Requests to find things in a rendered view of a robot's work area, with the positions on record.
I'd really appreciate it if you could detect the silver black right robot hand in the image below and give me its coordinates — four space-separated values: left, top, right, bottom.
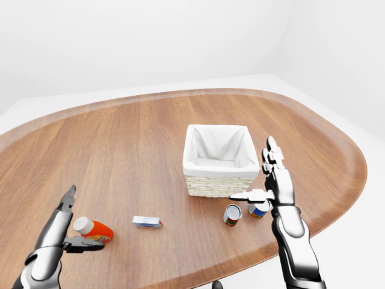
229 135 295 207

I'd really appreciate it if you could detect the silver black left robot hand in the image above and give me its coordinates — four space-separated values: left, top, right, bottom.
35 184 106 253

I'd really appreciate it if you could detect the white lined wicker basket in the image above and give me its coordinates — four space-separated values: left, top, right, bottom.
182 124 260 199

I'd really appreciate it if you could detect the small white blue box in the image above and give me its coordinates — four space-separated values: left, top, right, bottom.
132 216 162 228

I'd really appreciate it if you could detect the orange bottle with white cap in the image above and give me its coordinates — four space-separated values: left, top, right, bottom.
72 216 114 244

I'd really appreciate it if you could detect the tin with red green label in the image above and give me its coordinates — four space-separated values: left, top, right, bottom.
223 204 243 227

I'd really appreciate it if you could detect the tin with blue yellow label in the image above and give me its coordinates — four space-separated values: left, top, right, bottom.
248 199 271 220

